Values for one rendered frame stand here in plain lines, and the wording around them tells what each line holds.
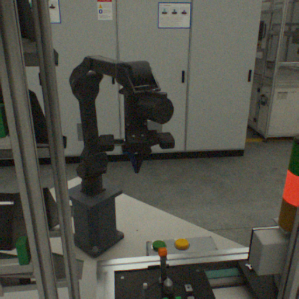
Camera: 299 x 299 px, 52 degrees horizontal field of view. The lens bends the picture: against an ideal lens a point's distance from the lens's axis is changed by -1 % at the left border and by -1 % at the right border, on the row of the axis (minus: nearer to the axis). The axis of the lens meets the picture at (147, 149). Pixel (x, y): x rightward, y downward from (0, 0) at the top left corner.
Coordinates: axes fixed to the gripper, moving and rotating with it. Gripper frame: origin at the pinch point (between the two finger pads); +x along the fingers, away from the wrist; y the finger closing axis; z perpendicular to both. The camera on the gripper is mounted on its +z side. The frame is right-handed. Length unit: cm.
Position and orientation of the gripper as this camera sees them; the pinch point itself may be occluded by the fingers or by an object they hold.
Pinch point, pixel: (136, 160)
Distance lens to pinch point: 78.4
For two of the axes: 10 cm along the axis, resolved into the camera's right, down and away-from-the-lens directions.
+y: 9.9, -0.4, 1.1
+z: 1.2, 3.7, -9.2
